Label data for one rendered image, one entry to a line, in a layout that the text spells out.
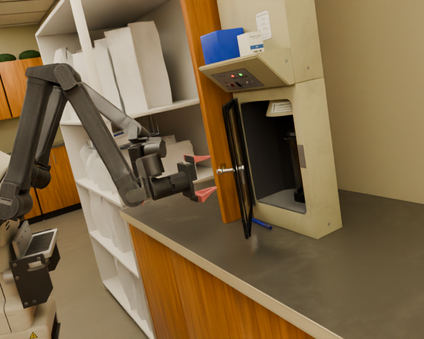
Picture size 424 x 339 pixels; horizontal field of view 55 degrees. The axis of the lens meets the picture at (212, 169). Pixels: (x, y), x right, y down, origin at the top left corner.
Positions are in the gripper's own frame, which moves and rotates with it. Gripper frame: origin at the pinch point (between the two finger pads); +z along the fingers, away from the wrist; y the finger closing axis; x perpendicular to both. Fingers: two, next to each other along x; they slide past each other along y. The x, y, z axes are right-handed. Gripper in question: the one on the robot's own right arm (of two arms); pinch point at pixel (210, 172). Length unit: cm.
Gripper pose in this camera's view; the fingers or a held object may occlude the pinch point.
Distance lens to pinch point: 123.2
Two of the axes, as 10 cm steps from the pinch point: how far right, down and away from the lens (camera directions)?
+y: -1.7, -9.6, -2.2
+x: -5.0, -1.0, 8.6
